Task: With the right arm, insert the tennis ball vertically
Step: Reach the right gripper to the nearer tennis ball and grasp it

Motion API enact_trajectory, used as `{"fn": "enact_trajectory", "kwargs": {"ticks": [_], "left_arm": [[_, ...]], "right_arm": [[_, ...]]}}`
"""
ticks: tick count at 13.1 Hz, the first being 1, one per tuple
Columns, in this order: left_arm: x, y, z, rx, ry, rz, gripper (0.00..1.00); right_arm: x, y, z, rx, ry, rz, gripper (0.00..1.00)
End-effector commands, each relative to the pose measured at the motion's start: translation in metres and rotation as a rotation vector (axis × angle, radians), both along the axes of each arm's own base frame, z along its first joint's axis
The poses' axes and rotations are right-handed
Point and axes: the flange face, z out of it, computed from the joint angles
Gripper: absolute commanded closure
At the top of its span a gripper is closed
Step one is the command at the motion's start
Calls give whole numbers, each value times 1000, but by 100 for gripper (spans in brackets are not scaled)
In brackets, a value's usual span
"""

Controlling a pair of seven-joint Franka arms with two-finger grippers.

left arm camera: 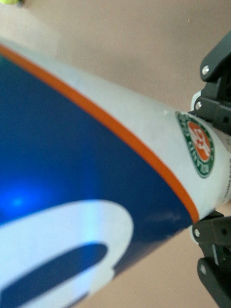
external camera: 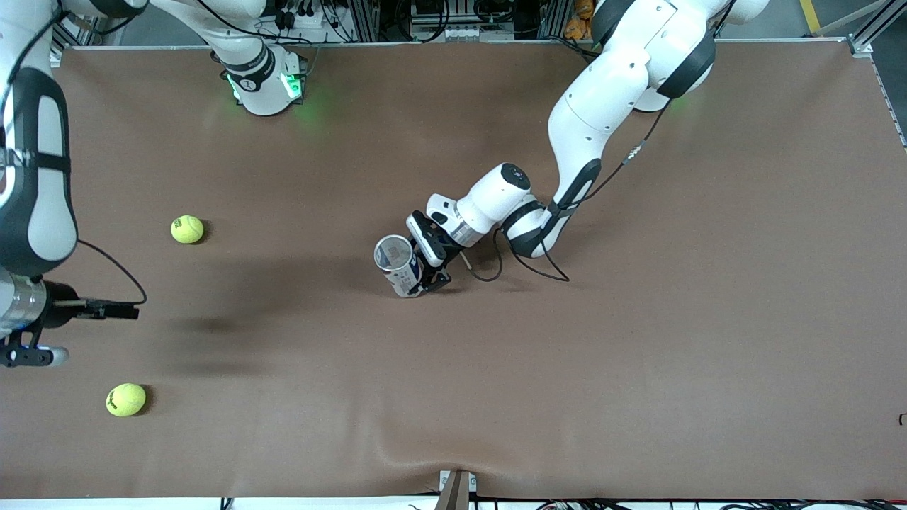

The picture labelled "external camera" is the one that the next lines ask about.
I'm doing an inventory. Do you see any white blue tennis ball can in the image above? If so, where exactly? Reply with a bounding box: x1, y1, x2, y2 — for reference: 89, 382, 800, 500
373, 234, 427, 299

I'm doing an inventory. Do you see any yellow tennis ball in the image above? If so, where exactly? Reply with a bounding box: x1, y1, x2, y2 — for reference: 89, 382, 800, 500
106, 382, 147, 418
170, 215, 205, 245

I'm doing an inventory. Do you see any brown table mat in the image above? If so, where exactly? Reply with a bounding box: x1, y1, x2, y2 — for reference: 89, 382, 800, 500
0, 41, 907, 500

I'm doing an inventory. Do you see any white electrical connector block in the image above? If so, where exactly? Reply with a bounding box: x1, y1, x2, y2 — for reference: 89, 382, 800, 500
410, 25, 484, 42

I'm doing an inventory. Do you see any orange objects pile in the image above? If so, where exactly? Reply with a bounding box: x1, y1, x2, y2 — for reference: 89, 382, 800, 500
565, 0, 597, 41

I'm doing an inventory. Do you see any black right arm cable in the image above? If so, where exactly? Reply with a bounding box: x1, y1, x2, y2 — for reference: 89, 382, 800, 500
0, 4, 147, 307

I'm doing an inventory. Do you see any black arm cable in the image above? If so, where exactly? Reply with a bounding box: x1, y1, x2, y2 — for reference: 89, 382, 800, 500
461, 99, 672, 284
0, 4, 147, 307

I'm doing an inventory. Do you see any metal table clamp bracket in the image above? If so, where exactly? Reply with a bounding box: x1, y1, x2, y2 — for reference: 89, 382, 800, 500
434, 469, 477, 510

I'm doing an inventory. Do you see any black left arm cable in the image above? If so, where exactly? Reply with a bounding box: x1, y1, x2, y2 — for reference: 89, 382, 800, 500
461, 99, 672, 284

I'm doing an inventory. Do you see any aluminium frame post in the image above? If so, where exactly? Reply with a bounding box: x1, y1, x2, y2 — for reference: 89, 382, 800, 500
539, 0, 571, 42
340, 0, 380, 42

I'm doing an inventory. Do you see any aluminium frame strut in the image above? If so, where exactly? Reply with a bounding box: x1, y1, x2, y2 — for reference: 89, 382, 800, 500
848, 0, 907, 57
53, 13, 107, 68

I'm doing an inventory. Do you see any aluminium table edge rail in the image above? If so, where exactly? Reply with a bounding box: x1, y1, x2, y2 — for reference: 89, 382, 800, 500
866, 51, 907, 149

